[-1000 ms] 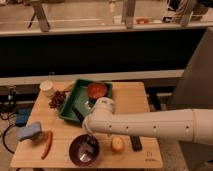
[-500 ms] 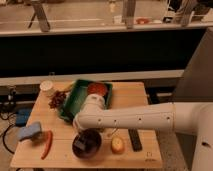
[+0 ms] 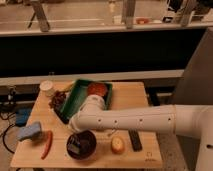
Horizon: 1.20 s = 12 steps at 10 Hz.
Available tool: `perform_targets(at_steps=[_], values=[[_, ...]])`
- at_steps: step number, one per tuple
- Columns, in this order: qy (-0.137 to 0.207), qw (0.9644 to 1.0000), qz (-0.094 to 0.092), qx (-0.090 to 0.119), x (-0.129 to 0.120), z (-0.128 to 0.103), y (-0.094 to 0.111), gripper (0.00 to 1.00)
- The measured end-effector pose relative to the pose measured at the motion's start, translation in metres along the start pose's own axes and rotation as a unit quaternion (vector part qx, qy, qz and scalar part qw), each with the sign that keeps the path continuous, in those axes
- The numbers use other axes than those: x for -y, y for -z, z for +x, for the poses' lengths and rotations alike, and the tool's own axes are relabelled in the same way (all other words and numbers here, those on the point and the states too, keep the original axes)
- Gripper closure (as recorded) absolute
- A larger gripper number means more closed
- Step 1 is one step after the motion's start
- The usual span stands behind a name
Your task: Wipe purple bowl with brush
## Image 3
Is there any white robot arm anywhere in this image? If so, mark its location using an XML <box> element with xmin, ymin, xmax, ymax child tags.
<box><xmin>68</xmin><ymin>95</ymin><xmax>213</xmax><ymax>171</ymax></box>

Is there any yellow apple toy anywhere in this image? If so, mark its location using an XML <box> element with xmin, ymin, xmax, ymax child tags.
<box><xmin>111</xmin><ymin>137</ymin><xmax>125</xmax><ymax>154</ymax></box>

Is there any red chili pepper toy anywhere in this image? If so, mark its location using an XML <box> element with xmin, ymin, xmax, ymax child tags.
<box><xmin>41</xmin><ymin>130</ymin><xmax>53</xmax><ymax>160</ymax></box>

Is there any black rectangular block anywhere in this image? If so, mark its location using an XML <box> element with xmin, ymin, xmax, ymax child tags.
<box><xmin>128</xmin><ymin>130</ymin><xmax>142</xmax><ymax>151</ymax></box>

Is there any yellow banana toy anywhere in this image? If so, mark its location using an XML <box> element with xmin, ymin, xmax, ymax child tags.
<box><xmin>62</xmin><ymin>83</ymin><xmax>73</xmax><ymax>92</ymax></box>

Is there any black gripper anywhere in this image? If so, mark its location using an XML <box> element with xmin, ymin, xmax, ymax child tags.
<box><xmin>54</xmin><ymin>109</ymin><xmax>70</xmax><ymax>124</ymax></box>

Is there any grey brush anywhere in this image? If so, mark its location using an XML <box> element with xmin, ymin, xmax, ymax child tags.
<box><xmin>70</xmin><ymin>135</ymin><xmax>89</xmax><ymax>155</ymax></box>

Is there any green plastic tray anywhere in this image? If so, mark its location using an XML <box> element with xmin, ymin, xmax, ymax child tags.
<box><xmin>58</xmin><ymin>78</ymin><xmax>114</xmax><ymax>122</ymax></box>

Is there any white cup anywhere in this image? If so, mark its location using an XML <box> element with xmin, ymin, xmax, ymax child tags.
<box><xmin>39</xmin><ymin>80</ymin><xmax>54</xmax><ymax>97</ymax></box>

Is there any blue box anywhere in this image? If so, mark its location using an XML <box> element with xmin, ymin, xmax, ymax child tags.
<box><xmin>15</xmin><ymin>108</ymin><xmax>31</xmax><ymax>127</ymax></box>

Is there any blue sponge cloth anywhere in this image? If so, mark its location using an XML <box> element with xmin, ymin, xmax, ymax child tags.
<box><xmin>17</xmin><ymin>122</ymin><xmax>42</xmax><ymax>141</ymax></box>

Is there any wooden table board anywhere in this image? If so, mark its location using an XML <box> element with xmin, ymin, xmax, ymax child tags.
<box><xmin>9</xmin><ymin>81</ymin><xmax>164</xmax><ymax>169</ymax></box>

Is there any black cable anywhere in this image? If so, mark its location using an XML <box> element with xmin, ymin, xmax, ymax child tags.
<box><xmin>1</xmin><ymin>123</ymin><xmax>17</xmax><ymax>155</ymax></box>

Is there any dark grapes bunch toy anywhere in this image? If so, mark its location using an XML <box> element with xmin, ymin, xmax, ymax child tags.
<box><xmin>49</xmin><ymin>91</ymin><xmax>66</xmax><ymax>109</ymax></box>

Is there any purple bowl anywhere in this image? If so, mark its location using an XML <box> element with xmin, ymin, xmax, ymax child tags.
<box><xmin>66</xmin><ymin>131</ymin><xmax>97</xmax><ymax>160</ymax></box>

